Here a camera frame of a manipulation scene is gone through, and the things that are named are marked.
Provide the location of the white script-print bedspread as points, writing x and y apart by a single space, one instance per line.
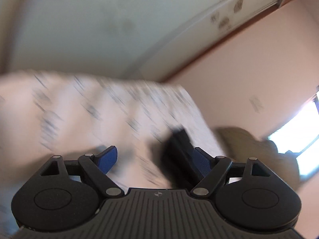
51 113

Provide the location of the black pants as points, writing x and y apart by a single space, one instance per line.
174 158

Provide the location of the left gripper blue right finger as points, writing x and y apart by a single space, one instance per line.
213 171

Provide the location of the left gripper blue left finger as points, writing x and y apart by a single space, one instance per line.
95 169

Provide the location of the olive padded headboard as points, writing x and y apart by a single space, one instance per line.
239 145

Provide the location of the window with grey frame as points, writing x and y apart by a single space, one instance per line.
298 137

